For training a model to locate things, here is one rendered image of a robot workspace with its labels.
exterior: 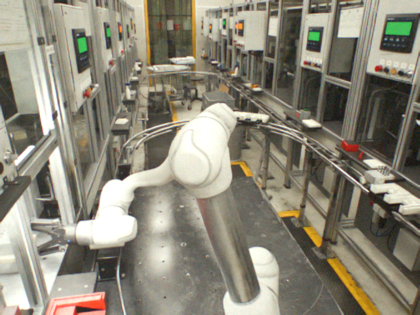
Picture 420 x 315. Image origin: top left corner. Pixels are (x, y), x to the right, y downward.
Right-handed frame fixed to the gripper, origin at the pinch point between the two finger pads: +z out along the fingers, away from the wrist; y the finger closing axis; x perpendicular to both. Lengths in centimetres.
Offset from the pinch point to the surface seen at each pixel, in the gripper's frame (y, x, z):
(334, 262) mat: -102, -68, -180
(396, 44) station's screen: 60, -64, -189
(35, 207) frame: -3.0, -26.4, 3.3
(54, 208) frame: -3.5, -25.3, -4.5
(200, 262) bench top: -33, -14, -68
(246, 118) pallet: -19, -190, -140
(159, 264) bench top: -33, -15, -48
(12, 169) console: 38.0, 22.7, -14.7
